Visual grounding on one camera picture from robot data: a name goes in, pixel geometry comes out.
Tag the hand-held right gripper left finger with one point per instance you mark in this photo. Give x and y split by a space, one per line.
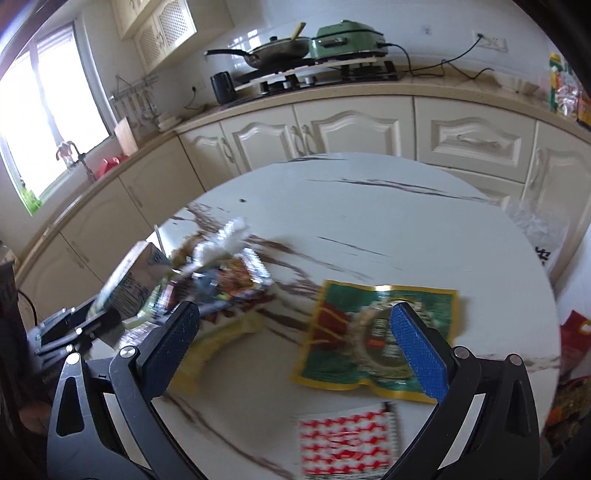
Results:
171 346

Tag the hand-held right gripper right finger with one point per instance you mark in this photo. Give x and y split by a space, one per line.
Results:
418 350

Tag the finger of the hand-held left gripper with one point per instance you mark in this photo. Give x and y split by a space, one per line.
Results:
104 321

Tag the small drink carton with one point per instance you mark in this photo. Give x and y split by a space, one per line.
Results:
131 281

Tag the green and gold snack wrapper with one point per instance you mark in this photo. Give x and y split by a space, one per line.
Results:
351 332

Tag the brown food scrap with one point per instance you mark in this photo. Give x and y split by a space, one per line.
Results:
184 251

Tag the red and white patterned packet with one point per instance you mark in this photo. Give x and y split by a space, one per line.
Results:
346 438

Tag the white tissue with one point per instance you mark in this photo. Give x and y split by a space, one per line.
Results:
226 240

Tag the round marble table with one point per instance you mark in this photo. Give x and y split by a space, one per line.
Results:
369 221

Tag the green dish soap bottle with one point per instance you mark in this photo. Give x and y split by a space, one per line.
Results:
32 201

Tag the red bag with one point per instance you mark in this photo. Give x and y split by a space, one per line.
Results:
577 341

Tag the metal kitchen faucet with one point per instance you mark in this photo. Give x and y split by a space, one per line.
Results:
74 154

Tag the clear plastic bag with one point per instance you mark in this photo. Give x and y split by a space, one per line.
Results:
535 221

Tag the wooden cutting board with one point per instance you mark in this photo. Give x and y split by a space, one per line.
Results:
126 137

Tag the stack of white plates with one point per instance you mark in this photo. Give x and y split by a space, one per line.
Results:
167 122

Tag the hanging utensil rack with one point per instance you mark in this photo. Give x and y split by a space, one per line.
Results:
134 99

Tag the kitchen window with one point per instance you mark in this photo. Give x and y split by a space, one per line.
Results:
55 101

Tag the black electric kettle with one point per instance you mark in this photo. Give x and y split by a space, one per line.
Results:
223 88

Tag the black gas hob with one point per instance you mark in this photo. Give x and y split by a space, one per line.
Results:
369 74

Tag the white bowl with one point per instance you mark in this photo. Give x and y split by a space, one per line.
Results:
521 85

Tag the group of condiment bottles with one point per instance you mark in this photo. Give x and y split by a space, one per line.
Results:
565 92

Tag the small lattice door cabinet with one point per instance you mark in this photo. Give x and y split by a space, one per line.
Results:
168 27

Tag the cream upper cabinet row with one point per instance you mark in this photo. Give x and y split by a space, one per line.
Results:
127 16

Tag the black wok with lid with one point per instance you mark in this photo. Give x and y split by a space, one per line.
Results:
277 50

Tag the green electric cooker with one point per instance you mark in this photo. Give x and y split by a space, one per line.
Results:
351 41

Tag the white wall socket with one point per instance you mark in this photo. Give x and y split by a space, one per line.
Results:
491 42

